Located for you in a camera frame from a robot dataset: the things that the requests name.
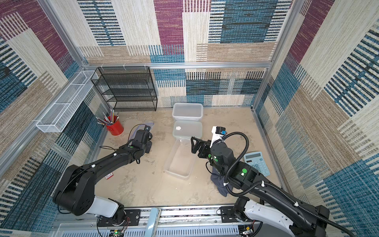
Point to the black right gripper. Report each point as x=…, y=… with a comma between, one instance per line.
x=203, y=147

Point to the blue-rimmed clear lunch box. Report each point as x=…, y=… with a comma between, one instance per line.
x=181, y=160

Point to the green-rimmed lunch box lid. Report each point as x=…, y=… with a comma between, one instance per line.
x=187, y=129

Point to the grey cleaning cloth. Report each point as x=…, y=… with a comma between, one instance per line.
x=219, y=183

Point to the blue-rimmed clear lid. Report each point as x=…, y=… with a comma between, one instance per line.
x=137, y=127

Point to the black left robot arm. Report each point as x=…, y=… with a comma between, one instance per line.
x=76, y=190

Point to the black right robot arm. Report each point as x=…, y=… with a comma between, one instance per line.
x=258, y=198

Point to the clear far lunch box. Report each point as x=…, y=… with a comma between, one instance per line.
x=187, y=111

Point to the red pencil cup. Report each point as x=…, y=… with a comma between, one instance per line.
x=115, y=128

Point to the pens in red cup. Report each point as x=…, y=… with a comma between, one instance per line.
x=108, y=120

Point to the black mesh shelf rack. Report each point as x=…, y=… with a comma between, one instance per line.
x=126, y=89

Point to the small red white card box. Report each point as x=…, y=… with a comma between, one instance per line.
x=110, y=175

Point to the light blue calculator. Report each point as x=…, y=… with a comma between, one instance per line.
x=256, y=160

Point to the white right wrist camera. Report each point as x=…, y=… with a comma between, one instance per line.
x=217, y=133

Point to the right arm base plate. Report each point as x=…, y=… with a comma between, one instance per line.
x=231, y=214

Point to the aluminium front rail frame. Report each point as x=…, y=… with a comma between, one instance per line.
x=170, y=221

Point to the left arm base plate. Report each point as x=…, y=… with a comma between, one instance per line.
x=131, y=217

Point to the white wire wall basket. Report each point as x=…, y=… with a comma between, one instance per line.
x=56, y=118

